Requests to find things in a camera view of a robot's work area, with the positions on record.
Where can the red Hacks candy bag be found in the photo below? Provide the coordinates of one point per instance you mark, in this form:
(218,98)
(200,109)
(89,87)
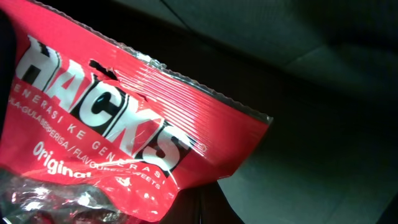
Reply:
(96,132)

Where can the black gift box with lid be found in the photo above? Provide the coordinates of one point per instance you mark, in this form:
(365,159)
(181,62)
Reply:
(326,71)

